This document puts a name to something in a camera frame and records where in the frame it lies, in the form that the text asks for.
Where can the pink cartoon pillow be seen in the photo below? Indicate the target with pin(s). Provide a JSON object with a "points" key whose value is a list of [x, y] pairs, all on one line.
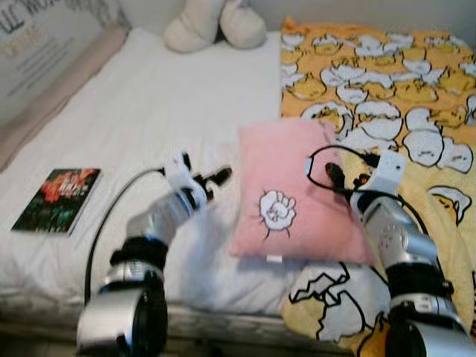
{"points": [[297, 171]]}

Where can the yellow egg-print blanket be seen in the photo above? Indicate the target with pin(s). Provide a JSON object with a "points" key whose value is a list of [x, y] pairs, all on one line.
{"points": [[387, 82]]}

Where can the dark red-green paperback book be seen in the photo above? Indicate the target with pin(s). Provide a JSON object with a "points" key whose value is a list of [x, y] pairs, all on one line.
{"points": [[56, 201]]}

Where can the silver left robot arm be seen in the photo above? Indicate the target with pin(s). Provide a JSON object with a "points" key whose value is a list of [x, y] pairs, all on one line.
{"points": [[160, 219]]}

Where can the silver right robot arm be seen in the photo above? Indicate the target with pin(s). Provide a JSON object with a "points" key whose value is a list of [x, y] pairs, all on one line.
{"points": [[394, 238]]}

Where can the white quilted bed sheet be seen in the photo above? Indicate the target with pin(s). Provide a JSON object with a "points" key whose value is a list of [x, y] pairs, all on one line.
{"points": [[149, 111]]}

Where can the cream plush toy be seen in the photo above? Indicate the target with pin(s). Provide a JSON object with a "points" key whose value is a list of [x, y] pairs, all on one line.
{"points": [[197, 26]]}

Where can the grey quilted mattress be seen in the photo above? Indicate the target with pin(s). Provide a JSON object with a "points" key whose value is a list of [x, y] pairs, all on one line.
{"points": [[223, 323]]}

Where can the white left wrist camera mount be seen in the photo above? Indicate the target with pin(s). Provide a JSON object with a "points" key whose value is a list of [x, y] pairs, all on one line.
{"points": [[180, 175]]}

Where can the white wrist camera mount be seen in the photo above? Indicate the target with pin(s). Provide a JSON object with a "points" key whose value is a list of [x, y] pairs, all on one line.
{"points": [[388, 172], [180, 175]]}

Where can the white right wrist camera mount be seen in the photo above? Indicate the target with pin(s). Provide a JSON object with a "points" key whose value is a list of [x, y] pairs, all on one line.
{"points": [[388, 172]]}

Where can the beige padded bed rail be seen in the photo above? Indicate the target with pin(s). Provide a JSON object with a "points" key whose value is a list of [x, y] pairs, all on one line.
{"points": [[67, 89]]}

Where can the grey lettered wall panel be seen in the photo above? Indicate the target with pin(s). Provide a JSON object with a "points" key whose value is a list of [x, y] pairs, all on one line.
{"points": [[44, 52]]}

